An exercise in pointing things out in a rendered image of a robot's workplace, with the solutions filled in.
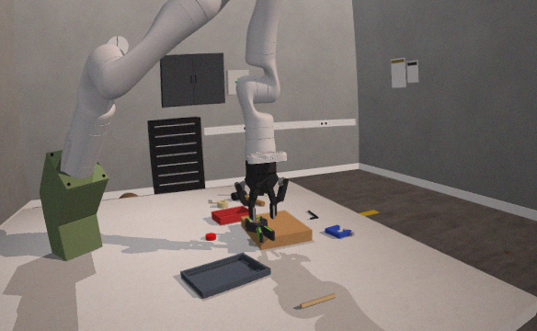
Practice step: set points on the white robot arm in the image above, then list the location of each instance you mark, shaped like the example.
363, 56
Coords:
114, 74

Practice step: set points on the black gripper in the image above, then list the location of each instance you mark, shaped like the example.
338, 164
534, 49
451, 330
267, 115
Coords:
262, 184

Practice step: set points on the black spring clamp with green grips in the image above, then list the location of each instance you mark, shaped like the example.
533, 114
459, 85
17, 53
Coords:
260, 228

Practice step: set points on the light wooden board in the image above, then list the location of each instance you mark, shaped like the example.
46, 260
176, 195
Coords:
288, 231

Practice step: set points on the wooden-handled black mallet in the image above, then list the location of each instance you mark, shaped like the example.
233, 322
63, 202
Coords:
234, 196

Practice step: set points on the tan wooden rod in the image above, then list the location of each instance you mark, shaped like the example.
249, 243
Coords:
316, 301

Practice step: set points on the tan hollow cylinder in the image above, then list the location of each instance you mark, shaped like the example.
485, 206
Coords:
222, 204

